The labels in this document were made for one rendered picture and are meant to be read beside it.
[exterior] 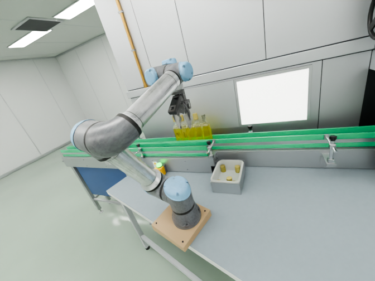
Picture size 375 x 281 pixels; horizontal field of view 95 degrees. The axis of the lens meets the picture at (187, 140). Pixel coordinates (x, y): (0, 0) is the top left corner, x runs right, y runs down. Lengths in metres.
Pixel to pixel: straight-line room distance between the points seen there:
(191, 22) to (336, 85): 0.94
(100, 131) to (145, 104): 0.16
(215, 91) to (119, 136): 0.89
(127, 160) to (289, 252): 0.72
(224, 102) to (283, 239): 0.87
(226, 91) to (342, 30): 0.65
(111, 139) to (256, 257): 0.70
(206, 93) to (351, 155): 0.91
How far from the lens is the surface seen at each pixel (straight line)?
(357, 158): 1.30
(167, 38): 1.41
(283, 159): 1.24
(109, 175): 2.00
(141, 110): 0.58
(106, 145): 0.55
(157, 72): 0.80
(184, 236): 0.92
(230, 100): 1.28
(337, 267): 0.89
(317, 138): 1.21
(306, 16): 1.26
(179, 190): 0.78
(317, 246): 0.92
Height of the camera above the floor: 1.49
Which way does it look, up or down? 24 degrees down
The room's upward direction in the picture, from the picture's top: 15 degrees counter-clockwise
